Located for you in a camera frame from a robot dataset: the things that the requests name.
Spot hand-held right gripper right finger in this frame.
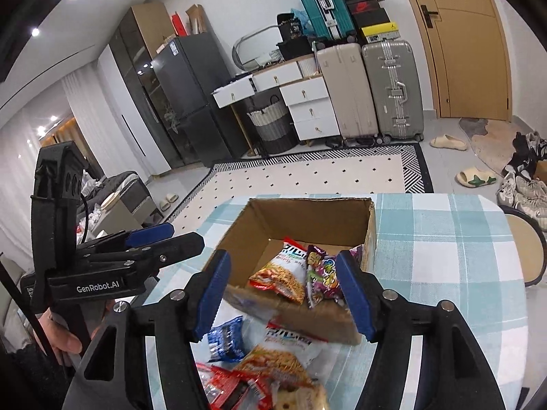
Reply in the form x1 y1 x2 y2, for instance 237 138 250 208
335 250 503 410

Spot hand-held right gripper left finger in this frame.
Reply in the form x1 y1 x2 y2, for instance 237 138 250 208
62 248 234 410

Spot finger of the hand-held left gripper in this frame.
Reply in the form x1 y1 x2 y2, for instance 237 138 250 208
105 223 175 252
88 232 205 283

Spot purple candy packet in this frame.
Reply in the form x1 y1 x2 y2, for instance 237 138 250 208
304 244 349 309

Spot blue cookie packet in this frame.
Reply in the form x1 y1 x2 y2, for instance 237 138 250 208
206 315 246 364

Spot orange noodle snack packet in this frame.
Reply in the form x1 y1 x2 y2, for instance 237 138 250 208
233 322 329 387
248 237 309 305

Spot red snack packet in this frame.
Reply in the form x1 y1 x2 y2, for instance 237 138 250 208
195 362 274 410

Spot brown cardboard box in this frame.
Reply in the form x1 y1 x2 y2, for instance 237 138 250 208
200 196 377 346

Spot beige cracker packet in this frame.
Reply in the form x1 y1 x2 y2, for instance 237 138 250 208
267 378 330 410

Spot person's left hand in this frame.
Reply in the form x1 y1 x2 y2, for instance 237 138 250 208
33 310 83 366

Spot teal checked tablecloth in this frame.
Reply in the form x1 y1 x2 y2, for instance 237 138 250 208
143 192 528 410

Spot white curtain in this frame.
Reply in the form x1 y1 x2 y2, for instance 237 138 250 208
60 70 124 180

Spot white dotted rug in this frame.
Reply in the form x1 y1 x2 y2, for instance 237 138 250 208
160 143 434 233

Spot dark glass display cabinet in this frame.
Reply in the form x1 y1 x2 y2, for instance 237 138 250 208
107 2 189 176

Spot dark grey fridge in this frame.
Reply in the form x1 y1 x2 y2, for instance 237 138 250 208
149 32 238 169

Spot grey white laundry basket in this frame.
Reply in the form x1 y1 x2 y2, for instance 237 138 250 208
245 94 297 154

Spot beige slipper green star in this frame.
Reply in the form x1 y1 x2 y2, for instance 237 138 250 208
455 167 498 189

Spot tan round stool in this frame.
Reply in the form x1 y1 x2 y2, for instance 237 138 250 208
500 205 547 289

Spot plain beige slipper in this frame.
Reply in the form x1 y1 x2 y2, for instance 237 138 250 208
429 134 468 151

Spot white sneaker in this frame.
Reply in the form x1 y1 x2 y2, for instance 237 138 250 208
497 172 519 208

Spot beige sneaker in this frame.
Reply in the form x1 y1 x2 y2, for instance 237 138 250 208
515 175 547 199
513 194 547 223

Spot white drawer dresser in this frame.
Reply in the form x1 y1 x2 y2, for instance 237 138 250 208
212 57 340 141

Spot beige suitcase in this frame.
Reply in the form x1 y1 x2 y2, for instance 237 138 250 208
315 43 381 139

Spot brown grey door mat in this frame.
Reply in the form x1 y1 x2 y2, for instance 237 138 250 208
458 117 533 176

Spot silver suitcase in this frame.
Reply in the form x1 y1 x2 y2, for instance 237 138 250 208
361 39 426 145

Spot red bag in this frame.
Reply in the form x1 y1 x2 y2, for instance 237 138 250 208
171 13 189 38

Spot oval mirror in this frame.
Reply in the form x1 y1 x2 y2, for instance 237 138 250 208
232 26 283 71

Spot black sneaker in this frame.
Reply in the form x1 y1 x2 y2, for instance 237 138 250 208
502 132 537 176

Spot flat cardboard sheets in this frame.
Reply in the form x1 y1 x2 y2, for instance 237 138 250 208
186 4 208 35

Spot white ribbed container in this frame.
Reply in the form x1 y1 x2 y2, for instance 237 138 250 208
297 57 320 78

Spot black storage box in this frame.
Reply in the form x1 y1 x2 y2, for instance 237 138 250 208
277 36 317 60

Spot grey sneaker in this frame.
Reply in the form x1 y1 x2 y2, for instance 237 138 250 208
525 132 547 159

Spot black printed box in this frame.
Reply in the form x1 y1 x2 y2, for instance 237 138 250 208
277 12 306 41

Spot blue plastic bag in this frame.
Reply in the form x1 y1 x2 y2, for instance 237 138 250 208
292 8 315 35

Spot yellow and black shoe box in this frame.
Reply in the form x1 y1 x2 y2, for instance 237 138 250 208
360 23 402 44

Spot tan wooden door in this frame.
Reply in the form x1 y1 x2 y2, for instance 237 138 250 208
393 0 513 122

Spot plain black shoe box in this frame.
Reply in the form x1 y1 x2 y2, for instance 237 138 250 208
350 9 391 30

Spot teal suitcase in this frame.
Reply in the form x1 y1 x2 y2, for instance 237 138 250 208
291 0 357 43

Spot red and black shoe box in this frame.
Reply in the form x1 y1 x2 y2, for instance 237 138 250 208
345 0 387 15

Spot black cable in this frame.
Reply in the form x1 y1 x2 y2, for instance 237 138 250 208
78 192 90 244

